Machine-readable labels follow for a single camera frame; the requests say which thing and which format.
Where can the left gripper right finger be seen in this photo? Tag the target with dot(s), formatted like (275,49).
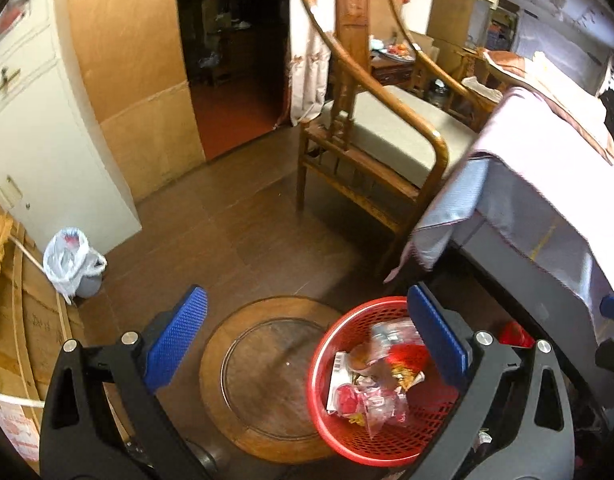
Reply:
(512,418)

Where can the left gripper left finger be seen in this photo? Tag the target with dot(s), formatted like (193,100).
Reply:
(79,438)

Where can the clear red printed plastic bag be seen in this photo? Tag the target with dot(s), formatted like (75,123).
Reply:
(384,369)

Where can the red plastic waste basket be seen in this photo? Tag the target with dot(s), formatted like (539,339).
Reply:
(430,402)

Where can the white plastic bag on floor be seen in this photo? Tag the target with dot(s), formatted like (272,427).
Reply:
(73,266)

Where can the round wooden tray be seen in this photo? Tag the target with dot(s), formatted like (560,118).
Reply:
(253,378)

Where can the brown gold pillow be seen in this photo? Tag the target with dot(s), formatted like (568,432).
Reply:
(582,111)

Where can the wooden armchair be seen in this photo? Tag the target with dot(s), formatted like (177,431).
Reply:
(385,149)

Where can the pink floral curtain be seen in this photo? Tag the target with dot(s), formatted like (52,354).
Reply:
(310,59)

